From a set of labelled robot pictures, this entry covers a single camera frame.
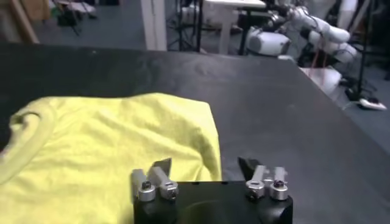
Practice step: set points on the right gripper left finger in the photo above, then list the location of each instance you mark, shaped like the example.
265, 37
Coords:
158, 182

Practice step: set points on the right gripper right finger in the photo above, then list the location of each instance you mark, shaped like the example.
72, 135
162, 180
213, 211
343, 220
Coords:
262, 182

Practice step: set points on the yellow-green t-shirt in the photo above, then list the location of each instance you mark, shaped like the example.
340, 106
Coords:
106, 146

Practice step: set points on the small white robot base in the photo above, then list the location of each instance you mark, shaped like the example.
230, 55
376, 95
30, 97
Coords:
268, 42

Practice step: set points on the black plastic table cover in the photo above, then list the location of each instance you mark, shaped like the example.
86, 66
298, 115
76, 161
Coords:
289, 121

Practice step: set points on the white humanoid robot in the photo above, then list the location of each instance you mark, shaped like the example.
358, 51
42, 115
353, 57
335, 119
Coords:
329, 33

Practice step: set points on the white height-adjustable side desk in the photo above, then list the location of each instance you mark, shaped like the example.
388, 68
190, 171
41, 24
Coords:
227, 18

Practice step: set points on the black tripod stand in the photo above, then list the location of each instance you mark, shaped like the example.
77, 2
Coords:
362, 45

